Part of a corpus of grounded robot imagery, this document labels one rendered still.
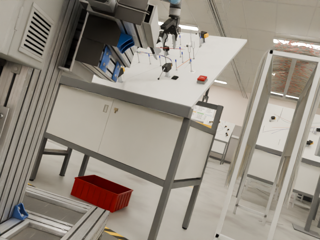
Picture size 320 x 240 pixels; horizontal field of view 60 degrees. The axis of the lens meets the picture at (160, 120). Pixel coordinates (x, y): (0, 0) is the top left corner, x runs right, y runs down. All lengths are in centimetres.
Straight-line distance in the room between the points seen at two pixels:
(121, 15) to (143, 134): 100
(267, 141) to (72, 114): 325
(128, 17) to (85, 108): 127
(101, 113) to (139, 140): 38
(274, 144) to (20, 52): 419
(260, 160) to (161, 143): 296
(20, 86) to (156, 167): 104
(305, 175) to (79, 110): 340
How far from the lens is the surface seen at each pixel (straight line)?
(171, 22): 189
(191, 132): 177
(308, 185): 458
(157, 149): 175
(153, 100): 176
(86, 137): 208
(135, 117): 186
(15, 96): 95
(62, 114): 228
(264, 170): 454
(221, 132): 1097
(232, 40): 248
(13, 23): 77
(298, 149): 203
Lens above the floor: 71
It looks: 1 degrees up
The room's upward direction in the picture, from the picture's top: 17 degrees clockwise
